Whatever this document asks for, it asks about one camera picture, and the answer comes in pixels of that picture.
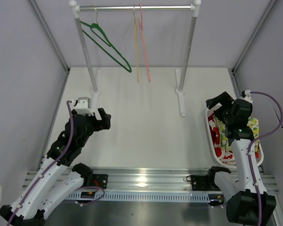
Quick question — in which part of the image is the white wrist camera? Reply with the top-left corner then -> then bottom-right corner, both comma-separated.
72,97 -> 94,116
240,90 -> 253,104

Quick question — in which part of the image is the pink clothes hanger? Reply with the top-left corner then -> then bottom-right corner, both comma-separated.
138,4 -> 151,82

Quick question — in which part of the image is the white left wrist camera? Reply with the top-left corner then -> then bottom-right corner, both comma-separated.
72,97 -> 94,116

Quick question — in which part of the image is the green clothes hanger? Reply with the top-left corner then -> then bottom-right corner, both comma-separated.
80,20 -> 132,73

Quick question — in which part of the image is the white plastic laundry basket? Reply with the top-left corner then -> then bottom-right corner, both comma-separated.
204,105 -> 265,167

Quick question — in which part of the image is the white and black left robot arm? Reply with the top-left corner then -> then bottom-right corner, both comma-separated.
0,108 -> 111,226

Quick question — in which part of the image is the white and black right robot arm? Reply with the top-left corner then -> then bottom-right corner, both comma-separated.
206,92 -> 276,226

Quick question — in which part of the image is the slotted grey cable duct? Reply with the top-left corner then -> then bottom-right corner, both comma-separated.
62,191 -> 211,203

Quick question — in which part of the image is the red poppy print skirt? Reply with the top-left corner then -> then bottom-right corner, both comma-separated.
208,113 -> 261,167

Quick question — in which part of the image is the white and silver clothes rack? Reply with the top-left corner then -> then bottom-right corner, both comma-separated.
69,0 -> 201,117

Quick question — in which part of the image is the aluminium mounting rail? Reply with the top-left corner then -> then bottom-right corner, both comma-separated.
22,167 -> 279,194

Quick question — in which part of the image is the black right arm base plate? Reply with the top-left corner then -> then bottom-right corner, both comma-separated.
185,175 -> 220,191

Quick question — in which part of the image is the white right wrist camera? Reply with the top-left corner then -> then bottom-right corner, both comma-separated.
240,90 -> 253,104

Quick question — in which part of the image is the lemon print skirt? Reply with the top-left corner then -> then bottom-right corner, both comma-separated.
213,113 -> 259,152

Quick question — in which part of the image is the yellow clothes hanger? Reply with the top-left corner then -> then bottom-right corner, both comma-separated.
133,5 -> 140,83

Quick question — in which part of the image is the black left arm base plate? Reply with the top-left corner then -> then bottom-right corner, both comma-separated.
89,174 -> 108,189

